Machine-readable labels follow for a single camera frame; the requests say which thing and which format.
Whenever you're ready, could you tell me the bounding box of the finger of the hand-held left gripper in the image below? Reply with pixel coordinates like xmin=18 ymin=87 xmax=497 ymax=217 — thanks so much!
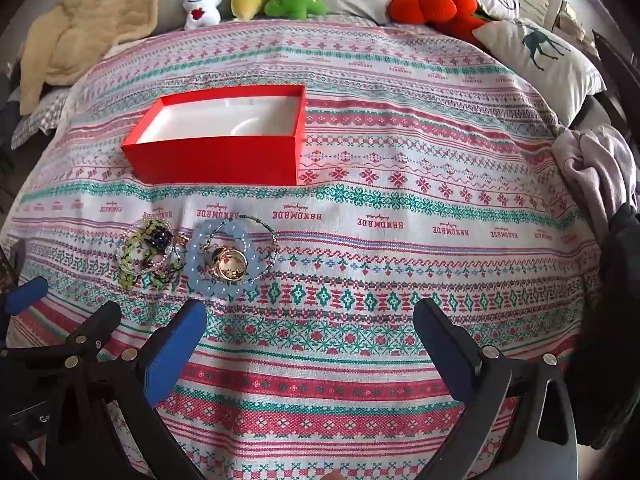
xmin=0 ymin=275 xmax=49 ymax=318
xmin=62 ymin=301 xmax=122 ymax=361

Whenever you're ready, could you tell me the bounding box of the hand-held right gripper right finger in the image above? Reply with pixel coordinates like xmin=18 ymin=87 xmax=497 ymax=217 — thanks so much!
xmin=414 ymin=297 xmax=581 ymax=480

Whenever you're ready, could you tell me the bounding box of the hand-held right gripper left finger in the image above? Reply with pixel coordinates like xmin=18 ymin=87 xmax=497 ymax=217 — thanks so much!
xmin=47 ymin=299 xmax=208 ymax=480

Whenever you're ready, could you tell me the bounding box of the clear small bead bracelet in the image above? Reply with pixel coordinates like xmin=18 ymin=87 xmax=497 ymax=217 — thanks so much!
xmin=120 ymin=230 xmax=183 ymax=273

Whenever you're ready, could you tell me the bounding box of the green bead bracelet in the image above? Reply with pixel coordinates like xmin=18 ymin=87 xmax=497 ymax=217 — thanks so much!
xmin=117 ymin=220 xmax=173 ymax=291

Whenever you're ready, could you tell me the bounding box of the gold ring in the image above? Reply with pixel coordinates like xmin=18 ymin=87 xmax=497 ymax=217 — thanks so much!
xmin=210 ymin=247 xmax=249 ymax=282

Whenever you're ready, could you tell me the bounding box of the blue bead bracelet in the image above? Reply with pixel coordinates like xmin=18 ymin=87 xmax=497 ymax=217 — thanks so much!
xmin=184 ymin=219 xmax=277 ymax=303

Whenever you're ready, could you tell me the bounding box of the dark beaded jewelry piece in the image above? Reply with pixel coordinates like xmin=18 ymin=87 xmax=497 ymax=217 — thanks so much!
xmin=145 ymin=227 xmax=176 ymax=261

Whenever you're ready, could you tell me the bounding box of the thin multicolour bead bracelet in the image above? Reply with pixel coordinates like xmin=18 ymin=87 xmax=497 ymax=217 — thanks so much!
xmin=210 ymin=214 xmax=281 ymax=281

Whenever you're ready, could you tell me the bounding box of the red cardboard box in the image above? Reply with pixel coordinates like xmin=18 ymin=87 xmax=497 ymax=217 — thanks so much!
xmin=121 ymin=85 xmax=307 ymax=187

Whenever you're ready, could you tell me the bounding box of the patterned printed blanket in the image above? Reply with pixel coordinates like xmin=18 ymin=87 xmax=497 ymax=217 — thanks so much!
xmin=0 ymin=15 xmax=608 ymax=480

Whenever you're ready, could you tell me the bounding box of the grey checkered sheet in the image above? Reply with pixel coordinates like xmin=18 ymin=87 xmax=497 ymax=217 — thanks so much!
xmin=10 ymin=92 xmax=76 ymax=151

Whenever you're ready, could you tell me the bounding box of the lilac crumpled cloth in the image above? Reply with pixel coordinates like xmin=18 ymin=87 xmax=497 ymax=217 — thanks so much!
xmin=550 ymin=127 xmax=638 ymax=236

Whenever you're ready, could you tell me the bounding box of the beige quilted blanket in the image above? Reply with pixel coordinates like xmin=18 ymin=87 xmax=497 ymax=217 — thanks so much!
xmin=19 ymin=0 xmax=186 ymax=116

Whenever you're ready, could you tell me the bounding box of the deer print pillow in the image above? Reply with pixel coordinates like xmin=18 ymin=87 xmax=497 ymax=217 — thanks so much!
xmin=472 ymin=17 xmax=606 ymax=96

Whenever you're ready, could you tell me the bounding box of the white bunny plush toy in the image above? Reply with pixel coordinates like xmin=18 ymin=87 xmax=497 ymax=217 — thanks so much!
xmin=182 ymin=0 xmax=225 ymax=31

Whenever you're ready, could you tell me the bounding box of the orange pumpkin plush toy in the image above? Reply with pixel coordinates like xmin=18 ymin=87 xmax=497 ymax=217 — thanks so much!
xmin=387 ymin=0 xmax=501 ymax=41

